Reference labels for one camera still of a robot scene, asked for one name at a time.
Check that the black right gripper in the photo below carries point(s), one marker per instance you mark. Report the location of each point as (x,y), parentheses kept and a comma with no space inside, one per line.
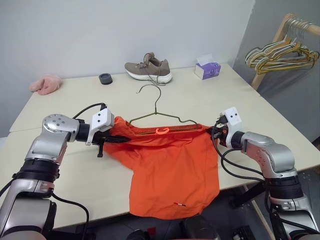
(221,133)

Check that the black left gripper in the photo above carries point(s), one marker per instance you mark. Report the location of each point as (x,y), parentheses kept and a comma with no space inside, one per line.
(100,147)

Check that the orange t-shirt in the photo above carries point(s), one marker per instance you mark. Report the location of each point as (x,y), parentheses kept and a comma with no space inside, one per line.
(170,170)

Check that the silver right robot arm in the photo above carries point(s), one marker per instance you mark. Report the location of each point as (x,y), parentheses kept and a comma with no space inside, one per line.
(272,157)

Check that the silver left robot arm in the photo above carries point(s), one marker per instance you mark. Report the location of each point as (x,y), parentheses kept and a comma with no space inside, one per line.
(45,155)

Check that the purple tissue box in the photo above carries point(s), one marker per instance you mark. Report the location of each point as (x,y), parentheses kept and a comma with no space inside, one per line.
(210,71)

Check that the black round puck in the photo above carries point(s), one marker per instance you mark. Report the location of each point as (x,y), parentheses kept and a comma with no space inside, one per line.
(105,79)

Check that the brown sneaker with white sole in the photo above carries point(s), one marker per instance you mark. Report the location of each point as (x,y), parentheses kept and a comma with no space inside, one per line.
(150,68)

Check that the pink fluffy slipper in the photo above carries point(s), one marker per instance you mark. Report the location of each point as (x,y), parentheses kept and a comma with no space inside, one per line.
(46,86)

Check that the bunch of hangers on rack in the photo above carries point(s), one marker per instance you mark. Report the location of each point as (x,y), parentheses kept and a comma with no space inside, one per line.
(265,50)

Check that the dark rounded shape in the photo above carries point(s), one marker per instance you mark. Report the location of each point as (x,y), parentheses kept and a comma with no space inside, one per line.
(197,228)

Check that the wooden table leg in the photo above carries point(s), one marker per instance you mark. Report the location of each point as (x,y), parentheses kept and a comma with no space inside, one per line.
(262,220)

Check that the wooden clothes rack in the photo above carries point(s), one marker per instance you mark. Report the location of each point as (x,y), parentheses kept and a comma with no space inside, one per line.
(277,37)

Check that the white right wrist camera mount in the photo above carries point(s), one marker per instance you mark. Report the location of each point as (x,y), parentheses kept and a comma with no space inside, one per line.
(233,118)

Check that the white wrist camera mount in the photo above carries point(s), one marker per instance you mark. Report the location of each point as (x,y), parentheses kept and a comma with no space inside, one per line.
(101,119)
(233,118)

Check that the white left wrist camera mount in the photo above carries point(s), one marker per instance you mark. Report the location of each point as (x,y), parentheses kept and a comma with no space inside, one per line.
(101,119)

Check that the black table leg bracket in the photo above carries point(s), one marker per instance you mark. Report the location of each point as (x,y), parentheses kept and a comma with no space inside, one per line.
(247,196)

